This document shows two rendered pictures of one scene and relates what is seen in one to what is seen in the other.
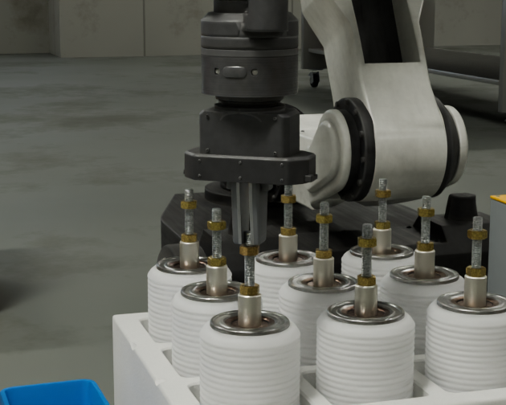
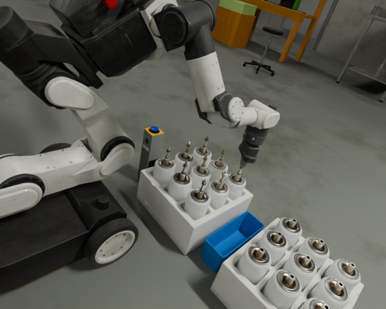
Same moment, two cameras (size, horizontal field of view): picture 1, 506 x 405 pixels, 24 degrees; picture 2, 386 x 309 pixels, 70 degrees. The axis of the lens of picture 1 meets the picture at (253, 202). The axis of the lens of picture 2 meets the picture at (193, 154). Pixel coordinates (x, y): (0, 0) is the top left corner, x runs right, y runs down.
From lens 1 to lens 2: 199 cm
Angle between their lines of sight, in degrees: 110
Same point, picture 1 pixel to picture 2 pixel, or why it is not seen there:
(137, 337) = (209, 216)
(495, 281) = (153, 152)
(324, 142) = (125, 155)
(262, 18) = not seen: hidden behind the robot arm
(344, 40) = (108, 121)
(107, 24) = not seen: outside the picture
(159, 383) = (233, 206)
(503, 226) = (157, 139)
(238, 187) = not seen: hidden behind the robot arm
